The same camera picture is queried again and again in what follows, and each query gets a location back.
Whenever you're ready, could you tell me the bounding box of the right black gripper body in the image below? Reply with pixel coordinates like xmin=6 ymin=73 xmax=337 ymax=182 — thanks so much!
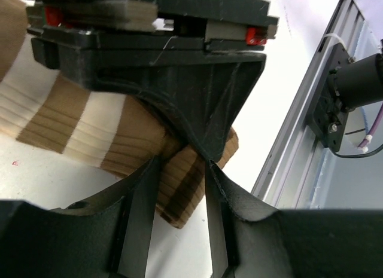
xmin=27 ymin=0 xmax=279 ymax=54

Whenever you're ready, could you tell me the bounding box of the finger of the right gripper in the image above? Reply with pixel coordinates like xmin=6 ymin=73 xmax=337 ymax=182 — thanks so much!
xmin=32 ymin=35 xmax=266 ymax=160

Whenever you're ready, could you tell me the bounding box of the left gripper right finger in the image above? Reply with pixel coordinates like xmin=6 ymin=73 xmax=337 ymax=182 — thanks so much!
xmin=205 ymin=161 xmax=382 ymax=277

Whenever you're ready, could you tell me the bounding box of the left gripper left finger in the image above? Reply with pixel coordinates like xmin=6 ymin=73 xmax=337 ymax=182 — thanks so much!
xmin=1 ymin=157 xmax=161 ymax=277

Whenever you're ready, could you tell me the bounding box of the brown striped sock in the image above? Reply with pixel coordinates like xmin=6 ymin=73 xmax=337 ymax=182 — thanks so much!
xmin=0 ymin=0 xmax=240 ymax=230

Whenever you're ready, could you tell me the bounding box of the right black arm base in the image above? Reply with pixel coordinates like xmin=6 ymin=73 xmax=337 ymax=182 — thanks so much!
xmin=306 ymin=43 xmax=354 ymax=152

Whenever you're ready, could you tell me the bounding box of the aluminium rail frame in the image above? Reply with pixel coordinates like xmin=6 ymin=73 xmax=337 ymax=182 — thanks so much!
xmin=252 ymin=0 xmax=382 ymax=209

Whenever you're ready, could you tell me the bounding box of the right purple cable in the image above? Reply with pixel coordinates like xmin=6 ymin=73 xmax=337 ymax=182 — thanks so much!
xmin=357 ymin=103 xmax=383 ymax=155

